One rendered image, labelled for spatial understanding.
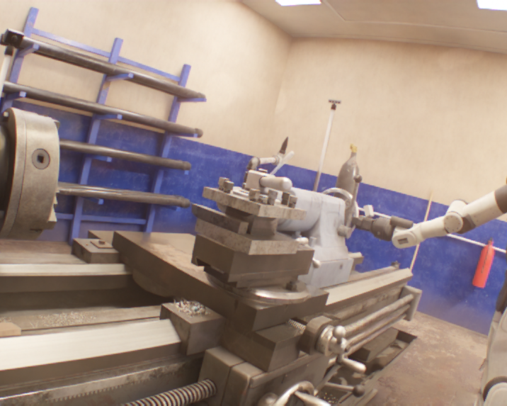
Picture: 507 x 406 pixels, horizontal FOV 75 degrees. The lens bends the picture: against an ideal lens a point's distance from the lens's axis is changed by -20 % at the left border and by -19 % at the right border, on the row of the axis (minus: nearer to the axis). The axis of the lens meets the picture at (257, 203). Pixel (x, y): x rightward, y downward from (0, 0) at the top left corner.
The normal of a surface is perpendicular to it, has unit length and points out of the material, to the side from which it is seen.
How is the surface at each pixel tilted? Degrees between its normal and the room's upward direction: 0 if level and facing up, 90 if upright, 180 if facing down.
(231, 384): 90
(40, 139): 51
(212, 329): 90
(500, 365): 90
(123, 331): 36
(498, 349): 112
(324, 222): 76
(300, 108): 90
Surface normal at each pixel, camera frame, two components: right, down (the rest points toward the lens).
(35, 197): 0.72, 0.38
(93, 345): 0.64, -0.65
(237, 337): -0.61, -0.07
